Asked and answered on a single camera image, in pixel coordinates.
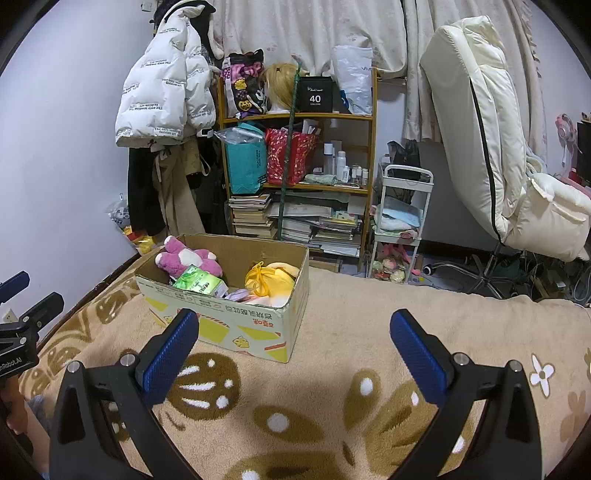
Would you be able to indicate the yellow wooden shelf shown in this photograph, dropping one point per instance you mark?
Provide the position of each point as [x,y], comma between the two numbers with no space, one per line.
[341,116]

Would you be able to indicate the yellow plush toy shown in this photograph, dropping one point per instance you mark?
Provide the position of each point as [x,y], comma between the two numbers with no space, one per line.
[272,279]

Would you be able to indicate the green pouch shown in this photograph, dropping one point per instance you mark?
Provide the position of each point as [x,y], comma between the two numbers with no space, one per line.
[321,179]

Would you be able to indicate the red patterned bag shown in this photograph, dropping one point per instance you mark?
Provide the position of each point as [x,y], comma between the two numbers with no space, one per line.
[291,157]

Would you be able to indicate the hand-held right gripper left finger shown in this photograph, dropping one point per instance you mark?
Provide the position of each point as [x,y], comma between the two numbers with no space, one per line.
[171,357]

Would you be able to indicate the pink plush toy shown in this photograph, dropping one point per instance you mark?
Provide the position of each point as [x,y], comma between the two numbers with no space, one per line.
[184,258]

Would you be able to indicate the group of white bottles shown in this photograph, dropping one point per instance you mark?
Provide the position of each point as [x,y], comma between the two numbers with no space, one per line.
[344,166]

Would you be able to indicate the lavender soft item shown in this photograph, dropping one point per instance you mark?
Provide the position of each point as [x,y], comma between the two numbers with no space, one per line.
[240,295]

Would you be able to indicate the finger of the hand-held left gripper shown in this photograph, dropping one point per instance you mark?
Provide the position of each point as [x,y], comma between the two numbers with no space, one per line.
[44,308]
[14,284]

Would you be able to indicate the stack of flat books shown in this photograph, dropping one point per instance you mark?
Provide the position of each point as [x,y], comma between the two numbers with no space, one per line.
[323,230]

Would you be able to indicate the white plastic bag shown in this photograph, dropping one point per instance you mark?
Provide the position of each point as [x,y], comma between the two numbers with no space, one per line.
[353,78]

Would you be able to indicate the white wall socket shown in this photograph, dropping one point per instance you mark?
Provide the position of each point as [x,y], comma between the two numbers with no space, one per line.
[9,316]

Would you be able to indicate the black pink patterned bag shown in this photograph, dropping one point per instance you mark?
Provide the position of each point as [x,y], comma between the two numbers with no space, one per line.
[242,87]

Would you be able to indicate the stack of brown books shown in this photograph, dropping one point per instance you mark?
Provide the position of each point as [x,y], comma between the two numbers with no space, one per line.
[251,217]

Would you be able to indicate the black hanging garment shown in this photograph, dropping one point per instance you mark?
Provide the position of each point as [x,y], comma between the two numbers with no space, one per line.
[143,194]

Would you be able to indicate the white puffer jacket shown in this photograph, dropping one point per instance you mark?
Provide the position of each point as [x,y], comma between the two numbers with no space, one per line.
[157,83]

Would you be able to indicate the pink desk fan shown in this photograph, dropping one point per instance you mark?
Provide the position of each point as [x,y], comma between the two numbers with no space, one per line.
[568,134]

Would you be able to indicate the dark hanging garment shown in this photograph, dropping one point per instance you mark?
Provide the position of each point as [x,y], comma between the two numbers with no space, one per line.
[212,194]

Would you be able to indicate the blond wig on head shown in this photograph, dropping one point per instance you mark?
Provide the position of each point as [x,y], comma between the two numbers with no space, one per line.
[277,85]

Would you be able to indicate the printed cardboard box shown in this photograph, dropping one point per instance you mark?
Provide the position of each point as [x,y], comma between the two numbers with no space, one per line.
[258,330]

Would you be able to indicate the beige coat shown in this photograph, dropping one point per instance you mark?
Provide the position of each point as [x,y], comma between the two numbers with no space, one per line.
[178,194]

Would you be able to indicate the grey white plush bag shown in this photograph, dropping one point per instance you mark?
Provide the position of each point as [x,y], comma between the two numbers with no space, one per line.
[119,214]

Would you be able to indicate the person's left forearm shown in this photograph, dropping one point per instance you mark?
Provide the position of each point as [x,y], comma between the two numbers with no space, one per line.
[23,429]

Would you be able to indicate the black monitor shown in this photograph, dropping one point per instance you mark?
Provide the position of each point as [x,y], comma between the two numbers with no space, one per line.
[584,152]

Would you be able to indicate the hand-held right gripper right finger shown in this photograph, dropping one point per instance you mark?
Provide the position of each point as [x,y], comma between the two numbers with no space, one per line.
[415,357]

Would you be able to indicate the white trolley cart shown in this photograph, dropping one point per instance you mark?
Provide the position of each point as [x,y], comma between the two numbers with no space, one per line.
[401,184]

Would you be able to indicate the green tissue pack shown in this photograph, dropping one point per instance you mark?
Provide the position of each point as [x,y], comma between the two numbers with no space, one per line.
[198,281]

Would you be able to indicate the teal paper bag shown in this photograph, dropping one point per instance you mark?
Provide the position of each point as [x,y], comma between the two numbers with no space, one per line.
[244,161]

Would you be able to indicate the floral curtain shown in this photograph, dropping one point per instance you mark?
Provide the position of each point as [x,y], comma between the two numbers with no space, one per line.
[323,27]

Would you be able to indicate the white padded chair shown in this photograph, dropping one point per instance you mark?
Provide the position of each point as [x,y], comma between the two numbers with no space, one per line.
[480,115]

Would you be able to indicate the yellow red plush items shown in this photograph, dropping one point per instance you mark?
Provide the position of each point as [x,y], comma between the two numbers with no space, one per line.
[143,242]

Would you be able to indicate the black box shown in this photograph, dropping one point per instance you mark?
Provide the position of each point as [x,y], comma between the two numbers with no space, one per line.
[316,97]

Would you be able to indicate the beige patterned blanket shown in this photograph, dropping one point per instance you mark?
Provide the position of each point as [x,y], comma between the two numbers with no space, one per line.
[323,323]

